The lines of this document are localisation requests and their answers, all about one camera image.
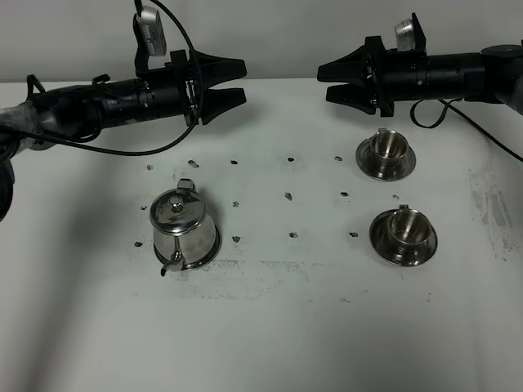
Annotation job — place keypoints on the far stainless steel teacup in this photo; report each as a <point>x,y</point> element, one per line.
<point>388,144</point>

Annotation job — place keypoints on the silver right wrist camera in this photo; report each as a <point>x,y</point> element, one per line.
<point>410,36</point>

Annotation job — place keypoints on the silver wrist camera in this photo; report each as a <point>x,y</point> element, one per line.
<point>151,31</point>
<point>410,36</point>

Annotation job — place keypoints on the stainless steel saucer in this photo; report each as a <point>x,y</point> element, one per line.
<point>384,169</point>
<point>401,257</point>

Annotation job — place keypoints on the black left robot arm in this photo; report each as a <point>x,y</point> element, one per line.
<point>76,115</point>

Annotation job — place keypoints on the stainless steel teapot coaster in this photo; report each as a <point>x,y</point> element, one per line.
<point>183,264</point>

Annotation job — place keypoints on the stainless steel teacup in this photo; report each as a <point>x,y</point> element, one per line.
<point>408,228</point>
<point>388,144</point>

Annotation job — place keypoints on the near stainless steel teacup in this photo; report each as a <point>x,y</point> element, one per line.
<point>408,228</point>

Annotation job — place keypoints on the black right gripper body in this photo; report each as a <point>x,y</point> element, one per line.
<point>391,74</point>

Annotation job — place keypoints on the near stainless steel saucer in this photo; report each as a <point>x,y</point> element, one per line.
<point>401,257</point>

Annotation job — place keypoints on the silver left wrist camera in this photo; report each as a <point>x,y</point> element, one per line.
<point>151,31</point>

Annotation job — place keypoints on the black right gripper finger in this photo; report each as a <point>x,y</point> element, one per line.
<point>350,69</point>
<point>365,99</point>

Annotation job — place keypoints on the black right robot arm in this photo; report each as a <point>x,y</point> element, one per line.
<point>492,76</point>

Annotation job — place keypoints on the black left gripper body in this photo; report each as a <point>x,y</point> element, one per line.
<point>167,91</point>

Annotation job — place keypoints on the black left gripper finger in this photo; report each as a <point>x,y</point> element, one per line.
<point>216,70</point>
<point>217,102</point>

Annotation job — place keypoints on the far stainless steel saucer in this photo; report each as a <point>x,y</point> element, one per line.
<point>384,169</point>

